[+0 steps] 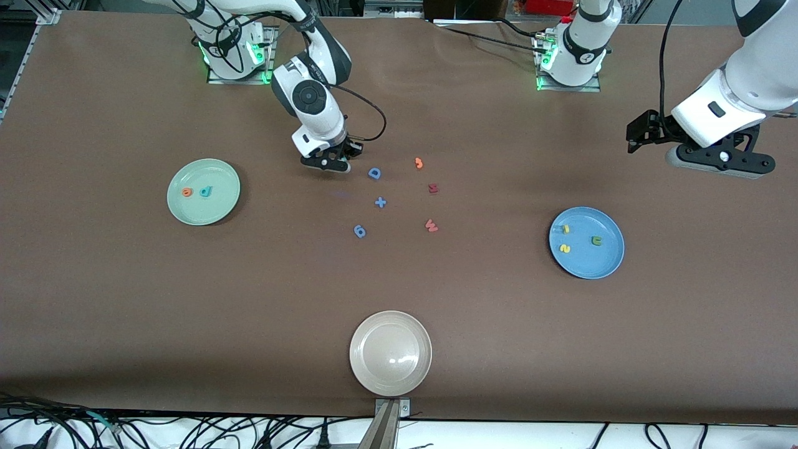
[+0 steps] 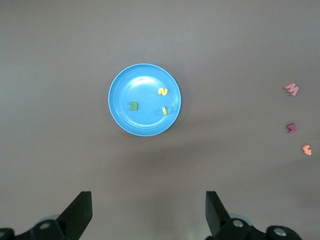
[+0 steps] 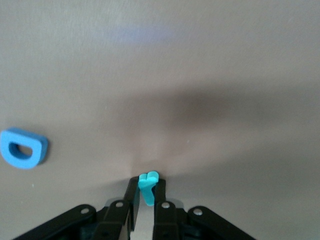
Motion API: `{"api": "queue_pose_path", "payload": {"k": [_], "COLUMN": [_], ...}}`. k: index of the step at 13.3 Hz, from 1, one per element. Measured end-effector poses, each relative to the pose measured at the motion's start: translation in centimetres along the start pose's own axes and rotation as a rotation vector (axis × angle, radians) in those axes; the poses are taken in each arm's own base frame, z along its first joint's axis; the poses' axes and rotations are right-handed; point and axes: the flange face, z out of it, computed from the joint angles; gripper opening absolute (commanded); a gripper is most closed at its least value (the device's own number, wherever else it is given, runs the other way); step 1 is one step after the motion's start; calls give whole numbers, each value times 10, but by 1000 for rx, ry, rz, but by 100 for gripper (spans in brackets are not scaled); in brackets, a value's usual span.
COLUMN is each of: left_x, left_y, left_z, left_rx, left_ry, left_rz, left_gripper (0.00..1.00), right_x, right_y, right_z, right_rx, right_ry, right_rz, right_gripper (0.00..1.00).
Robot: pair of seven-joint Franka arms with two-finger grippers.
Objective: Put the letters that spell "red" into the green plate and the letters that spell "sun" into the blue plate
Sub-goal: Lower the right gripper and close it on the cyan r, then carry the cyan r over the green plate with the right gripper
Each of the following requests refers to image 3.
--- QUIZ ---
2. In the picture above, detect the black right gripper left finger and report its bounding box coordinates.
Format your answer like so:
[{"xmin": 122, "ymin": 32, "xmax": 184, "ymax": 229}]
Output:
[{"xmin": 12, "ymin": 176, "xmax": 140, "ymax": 240}]

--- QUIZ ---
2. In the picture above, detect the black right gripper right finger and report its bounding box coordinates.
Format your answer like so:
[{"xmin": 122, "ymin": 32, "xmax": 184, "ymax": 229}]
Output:
[{"xmin": 151, "ymin": 178, "xmax": 258, "ymax": 240}]

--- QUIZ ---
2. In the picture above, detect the teal letter a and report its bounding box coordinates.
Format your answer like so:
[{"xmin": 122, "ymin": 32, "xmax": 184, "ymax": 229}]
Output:
[{"xmin": 137, "ymin": 170, "xmax": 160, "ymax": 207}]

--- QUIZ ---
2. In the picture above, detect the blue letter D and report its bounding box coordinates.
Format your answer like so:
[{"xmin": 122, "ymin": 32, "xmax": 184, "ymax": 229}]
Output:
[{"xmin": 0, "ymin": 126, "xmax": 50, "ymax": 170}]

